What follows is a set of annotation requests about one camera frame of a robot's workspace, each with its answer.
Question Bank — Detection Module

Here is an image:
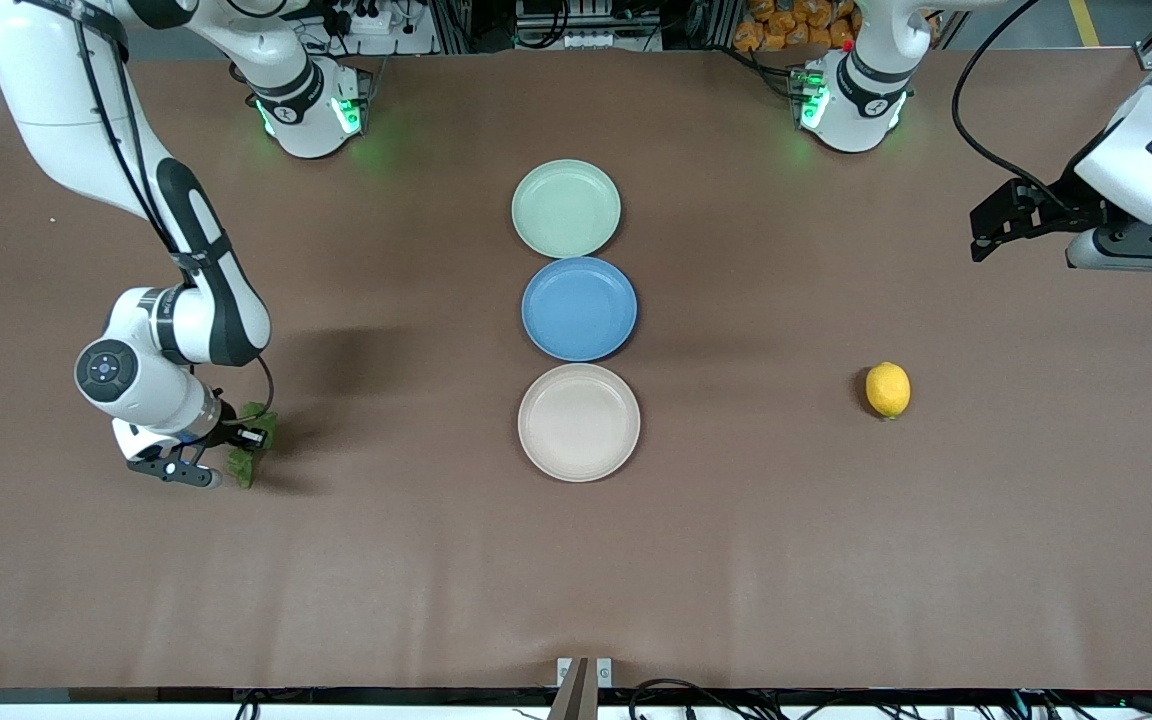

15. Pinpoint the green lettuce leaf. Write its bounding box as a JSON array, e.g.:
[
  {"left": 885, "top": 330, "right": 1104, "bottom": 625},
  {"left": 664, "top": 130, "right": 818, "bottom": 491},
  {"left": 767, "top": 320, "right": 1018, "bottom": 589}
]
[{"left": 225, "top": 401, "right": 280, "bottom": 491}]

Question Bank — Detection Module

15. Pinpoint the yellow lemon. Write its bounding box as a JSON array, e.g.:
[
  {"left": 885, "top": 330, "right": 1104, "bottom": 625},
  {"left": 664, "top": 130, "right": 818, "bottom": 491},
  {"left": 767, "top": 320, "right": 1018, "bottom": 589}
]
[{"left": 865, "top": 361, "right": 912, "bottom": 421}]

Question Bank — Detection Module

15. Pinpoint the brown table cover sheet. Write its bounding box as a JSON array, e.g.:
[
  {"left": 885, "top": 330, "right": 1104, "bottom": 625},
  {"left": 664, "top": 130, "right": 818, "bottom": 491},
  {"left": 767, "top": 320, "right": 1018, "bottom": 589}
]
[{"left": 0, "top": 50, "right": 1152, "bottom": 693}]

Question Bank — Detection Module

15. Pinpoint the orange packaged goods pile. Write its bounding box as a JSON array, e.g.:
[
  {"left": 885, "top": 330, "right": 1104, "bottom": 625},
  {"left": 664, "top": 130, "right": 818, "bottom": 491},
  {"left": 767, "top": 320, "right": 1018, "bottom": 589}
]
[{"left": 733, "top": 0, "right": 862, "bottom": 53}]

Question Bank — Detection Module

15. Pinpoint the beige plate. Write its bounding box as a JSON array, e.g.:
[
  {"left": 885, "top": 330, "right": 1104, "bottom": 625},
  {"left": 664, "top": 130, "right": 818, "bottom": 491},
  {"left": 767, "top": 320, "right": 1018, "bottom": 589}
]
[{"left": 517, "top": 362, "right": 642, "bottom": 484}]

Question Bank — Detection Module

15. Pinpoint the blue plate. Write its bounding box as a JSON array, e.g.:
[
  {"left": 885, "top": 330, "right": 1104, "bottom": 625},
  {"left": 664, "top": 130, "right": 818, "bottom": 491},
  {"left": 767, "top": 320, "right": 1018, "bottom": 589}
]
[{"left": 521, "top": 256, "right": 639, "bottom": 363}]

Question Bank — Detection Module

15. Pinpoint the pale green plate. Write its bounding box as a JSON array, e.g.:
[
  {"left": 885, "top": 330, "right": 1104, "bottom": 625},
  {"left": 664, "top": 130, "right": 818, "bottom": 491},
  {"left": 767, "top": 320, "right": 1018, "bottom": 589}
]
[{"left": 511, "top": 159, "right": 624, "bottom": 260}]

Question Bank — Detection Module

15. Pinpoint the white power strip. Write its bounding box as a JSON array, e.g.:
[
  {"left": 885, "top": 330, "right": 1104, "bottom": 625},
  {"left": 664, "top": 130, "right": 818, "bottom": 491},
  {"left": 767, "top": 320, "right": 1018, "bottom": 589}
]
[{"left": 326, "top": 0, "right": 402, "bottom": 37}]

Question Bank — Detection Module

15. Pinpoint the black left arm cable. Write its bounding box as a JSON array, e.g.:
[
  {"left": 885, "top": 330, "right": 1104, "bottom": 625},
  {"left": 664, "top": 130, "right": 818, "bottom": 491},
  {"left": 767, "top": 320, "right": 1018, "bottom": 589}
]
[{"left": 952, "top": 0, "right": 1072, "bottom": 206}]

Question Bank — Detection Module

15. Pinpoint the white metal edge bracket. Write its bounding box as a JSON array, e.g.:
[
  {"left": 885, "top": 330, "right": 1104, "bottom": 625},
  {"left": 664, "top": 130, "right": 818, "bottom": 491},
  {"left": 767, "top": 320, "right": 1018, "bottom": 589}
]
[{"left": 546, "top": 656, "right": 615, "bottom": 720}]

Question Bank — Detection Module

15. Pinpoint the black floor cable bundle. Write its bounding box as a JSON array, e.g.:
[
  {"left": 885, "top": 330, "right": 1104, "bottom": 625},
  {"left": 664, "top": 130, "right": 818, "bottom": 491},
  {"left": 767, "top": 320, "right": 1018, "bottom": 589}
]
[{"left": 628, "top": 678, "right": 1152, "bottom": 720}]

